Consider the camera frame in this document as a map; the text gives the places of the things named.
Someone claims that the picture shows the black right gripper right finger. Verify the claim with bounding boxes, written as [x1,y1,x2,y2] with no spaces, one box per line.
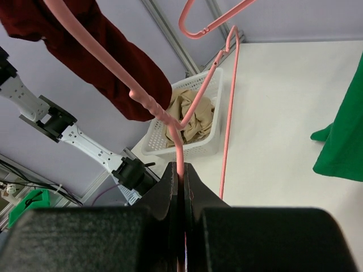
[183,163,230,271]

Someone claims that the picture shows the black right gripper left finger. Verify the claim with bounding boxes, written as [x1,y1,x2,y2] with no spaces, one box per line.
[139,162,180,271]

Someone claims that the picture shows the beige t shirt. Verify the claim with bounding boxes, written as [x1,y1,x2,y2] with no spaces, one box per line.
[167,89,215,145]

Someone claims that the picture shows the green t shirt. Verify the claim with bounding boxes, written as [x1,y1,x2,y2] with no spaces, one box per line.
[310,60,362,182]

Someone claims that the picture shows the thin pink wire hanger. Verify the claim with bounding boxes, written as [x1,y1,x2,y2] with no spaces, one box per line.
[44,0,240,272]

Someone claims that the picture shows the maroon t shirt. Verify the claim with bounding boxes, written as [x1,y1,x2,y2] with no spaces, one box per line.
[1,1,172,121]

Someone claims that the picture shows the thick pink plastic hanger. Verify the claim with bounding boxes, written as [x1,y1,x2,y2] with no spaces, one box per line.
[178,0,255,40]

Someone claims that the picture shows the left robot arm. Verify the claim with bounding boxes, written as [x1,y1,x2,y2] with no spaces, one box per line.
[1,49,160,196]

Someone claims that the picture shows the white plastic basket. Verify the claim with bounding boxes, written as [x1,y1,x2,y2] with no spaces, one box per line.
[141,68,223,161]

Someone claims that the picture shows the green plastic box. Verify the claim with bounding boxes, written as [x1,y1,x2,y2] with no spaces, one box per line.
[8,189,50,228]

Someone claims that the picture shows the white slotted cable duct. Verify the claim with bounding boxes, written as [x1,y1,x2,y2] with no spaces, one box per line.
[119,185,142,206]

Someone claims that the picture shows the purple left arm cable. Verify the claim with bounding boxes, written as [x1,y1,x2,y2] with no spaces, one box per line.
[90,184,123,207]

